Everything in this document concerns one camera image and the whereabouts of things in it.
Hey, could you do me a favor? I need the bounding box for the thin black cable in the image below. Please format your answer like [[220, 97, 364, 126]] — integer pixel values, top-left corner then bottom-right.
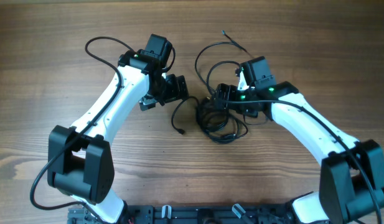
[[194, 30, 273, 145]]

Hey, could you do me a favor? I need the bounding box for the thick black cable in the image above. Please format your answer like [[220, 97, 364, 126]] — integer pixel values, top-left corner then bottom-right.
[[171, 95, 200, 135]]

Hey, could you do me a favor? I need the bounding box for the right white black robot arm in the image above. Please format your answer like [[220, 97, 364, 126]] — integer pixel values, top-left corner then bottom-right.
[[211, 57, 384, 223]]

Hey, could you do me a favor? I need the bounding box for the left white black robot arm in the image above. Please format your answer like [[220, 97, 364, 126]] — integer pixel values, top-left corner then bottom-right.
[[43, 34, 188, 223]]

